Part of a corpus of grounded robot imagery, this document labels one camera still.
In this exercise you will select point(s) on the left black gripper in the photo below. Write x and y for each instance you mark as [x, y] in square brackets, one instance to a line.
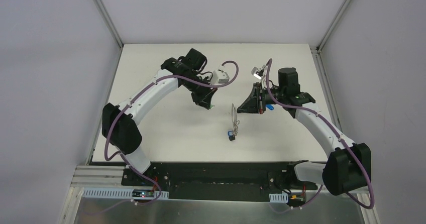
[201, 91]

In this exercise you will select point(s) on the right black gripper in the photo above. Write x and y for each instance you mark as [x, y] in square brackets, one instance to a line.
[261, 99]

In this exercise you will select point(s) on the keyring with keys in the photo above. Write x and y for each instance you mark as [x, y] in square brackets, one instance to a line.
[235, 124]

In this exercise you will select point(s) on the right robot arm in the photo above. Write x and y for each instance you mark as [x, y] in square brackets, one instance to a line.
[348, 165]

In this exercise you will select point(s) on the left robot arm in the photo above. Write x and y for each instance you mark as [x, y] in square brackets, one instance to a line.
[120, 122]

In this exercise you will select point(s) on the blue tagged key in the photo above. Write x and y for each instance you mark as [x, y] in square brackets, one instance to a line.
[270, 107]

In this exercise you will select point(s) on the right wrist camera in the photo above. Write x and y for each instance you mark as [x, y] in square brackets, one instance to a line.
[259, 72]

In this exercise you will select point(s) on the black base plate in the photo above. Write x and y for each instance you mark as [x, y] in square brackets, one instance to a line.
[240, 181]

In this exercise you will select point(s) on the aluminium frame rail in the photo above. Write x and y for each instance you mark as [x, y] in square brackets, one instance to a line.
[97, 176]

